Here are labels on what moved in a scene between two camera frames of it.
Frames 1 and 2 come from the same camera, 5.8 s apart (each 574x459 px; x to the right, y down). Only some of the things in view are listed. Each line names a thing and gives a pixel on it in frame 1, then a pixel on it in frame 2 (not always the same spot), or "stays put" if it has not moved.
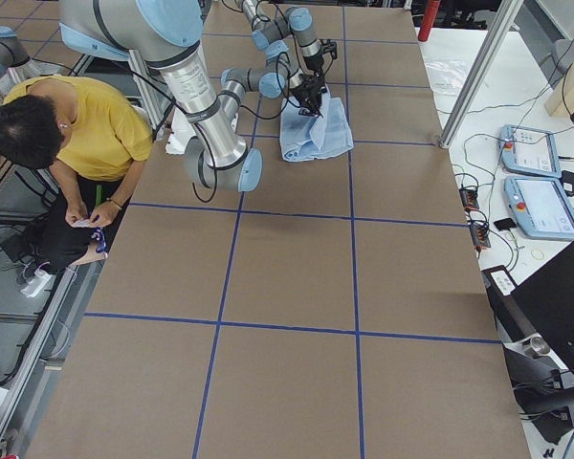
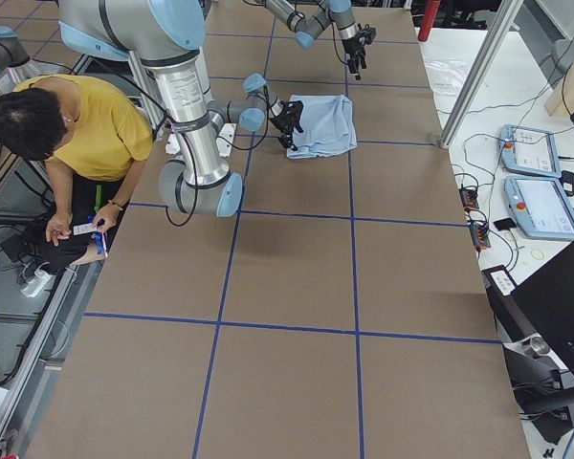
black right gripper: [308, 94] → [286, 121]
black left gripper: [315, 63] → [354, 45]
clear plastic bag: [447, 76] stays put
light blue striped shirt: [304, 137] stays put
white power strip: [36, 284] stays put
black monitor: [556, 296] stays put
